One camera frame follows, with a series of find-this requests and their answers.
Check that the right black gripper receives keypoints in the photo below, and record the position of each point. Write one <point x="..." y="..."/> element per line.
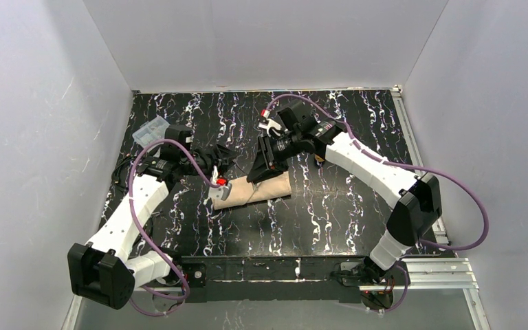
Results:
<point x="268" y="153"/>

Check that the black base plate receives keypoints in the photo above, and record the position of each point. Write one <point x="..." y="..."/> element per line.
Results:
<point x="194" y="273"/>
<point x="358" y="273"/>

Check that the aluminium frame rail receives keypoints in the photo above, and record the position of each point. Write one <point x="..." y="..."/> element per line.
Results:
<point x="291" y="273"/>

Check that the beige cloth napkin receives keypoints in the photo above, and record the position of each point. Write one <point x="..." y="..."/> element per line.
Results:
<point x="242" y="192"/>

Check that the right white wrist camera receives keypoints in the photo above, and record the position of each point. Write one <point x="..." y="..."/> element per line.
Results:
<point x="270" y="126"/>

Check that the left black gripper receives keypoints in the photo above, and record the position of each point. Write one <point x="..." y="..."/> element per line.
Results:
<point x="212" y="157"/>

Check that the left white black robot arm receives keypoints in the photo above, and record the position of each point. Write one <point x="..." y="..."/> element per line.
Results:
<point x="121" y="256"/>

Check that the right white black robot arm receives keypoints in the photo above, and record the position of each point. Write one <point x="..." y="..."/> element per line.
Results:
<point x="415" y="200"/>

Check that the clear plastic screw box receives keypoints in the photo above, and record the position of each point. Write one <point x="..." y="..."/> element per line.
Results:
<point x="151" y="131"/>

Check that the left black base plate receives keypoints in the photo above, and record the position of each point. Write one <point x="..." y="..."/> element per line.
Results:
<point x="194" y="273"/>

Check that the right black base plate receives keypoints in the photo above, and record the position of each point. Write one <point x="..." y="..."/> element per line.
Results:
<point x="358" y="273"/>

